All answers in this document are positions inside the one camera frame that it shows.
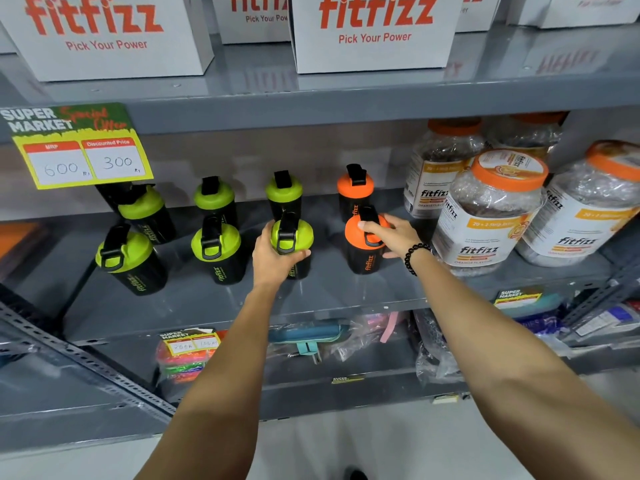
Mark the person's right hand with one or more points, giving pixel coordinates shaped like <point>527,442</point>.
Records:
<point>402,237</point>

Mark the person's left hand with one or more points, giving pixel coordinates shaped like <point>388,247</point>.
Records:
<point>265,264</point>

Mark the green-lid shaker bottle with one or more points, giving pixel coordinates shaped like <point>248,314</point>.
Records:
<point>295,234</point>
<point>220,254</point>
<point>135,264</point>

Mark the orange-lid shaker bottle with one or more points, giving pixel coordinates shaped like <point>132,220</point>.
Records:
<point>362,259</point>
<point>352,187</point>

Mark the grey metal shelving rack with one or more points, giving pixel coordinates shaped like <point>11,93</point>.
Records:
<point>200,304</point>

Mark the row of green-lid shakers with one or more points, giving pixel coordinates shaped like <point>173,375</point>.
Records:
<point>215,194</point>

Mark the person's right forearm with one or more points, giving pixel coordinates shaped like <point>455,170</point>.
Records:
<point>500,354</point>

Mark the person's left forearm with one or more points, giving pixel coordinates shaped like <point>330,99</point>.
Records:
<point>220,394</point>

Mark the person's black shoe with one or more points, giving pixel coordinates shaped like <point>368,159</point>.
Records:
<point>356,474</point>

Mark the teal pouch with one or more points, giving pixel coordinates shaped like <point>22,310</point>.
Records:
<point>305,332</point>

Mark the small yellow price tag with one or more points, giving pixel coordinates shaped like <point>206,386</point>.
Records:
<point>192,343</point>

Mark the clear plastic bag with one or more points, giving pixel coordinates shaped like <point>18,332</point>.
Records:
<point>360,337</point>

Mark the colourful bands packet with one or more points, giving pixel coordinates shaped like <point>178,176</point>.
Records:
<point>185,364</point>

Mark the purple blue packet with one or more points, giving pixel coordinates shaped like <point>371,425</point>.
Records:
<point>542,322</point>

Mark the yellow green price sign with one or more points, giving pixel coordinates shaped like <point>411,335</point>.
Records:
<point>75,164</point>

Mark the white blue packet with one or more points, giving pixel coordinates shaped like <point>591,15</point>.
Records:
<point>607,319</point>

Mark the grey slotted metal rack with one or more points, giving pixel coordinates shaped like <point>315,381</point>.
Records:
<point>60,394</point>

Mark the orange book stack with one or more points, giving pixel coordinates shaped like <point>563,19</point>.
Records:
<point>17,239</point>

